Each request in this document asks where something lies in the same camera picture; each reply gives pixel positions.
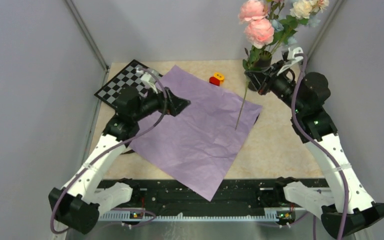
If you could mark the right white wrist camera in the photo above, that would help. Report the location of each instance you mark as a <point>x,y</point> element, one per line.
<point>293,56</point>

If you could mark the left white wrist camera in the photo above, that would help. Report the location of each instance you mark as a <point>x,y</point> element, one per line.
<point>148,77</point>

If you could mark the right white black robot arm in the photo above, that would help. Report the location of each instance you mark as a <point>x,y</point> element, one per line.
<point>349,208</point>

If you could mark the dark brown tall vase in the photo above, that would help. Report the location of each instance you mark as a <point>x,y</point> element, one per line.
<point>263,62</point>

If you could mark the red toy block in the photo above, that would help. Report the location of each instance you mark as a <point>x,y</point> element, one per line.
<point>215,81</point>

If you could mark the pink rose flower stem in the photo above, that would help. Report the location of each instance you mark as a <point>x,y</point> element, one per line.
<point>259,31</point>

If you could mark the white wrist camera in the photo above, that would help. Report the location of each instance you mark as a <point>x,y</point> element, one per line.
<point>148,77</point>
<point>293,56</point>

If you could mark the black and white checkerboard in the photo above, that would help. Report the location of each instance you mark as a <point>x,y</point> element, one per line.
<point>125,78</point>

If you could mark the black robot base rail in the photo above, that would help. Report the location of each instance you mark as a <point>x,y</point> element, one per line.
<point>233,198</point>

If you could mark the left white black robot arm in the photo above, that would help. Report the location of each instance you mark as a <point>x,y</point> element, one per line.
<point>77,204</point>

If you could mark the cream rose flower stem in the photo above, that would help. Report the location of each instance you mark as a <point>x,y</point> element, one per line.
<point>298,16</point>

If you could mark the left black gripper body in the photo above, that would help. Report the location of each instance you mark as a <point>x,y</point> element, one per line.
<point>149,104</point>

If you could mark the pink and purple wrapping paper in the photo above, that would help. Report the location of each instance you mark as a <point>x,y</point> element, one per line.
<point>198,147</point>

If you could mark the black ribbon with gold lettering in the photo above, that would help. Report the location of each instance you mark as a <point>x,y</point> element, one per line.
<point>128,150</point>

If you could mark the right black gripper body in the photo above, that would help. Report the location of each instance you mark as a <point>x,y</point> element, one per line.
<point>280,86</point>

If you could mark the white slotted cable duct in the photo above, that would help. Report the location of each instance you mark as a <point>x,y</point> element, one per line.
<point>271,215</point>

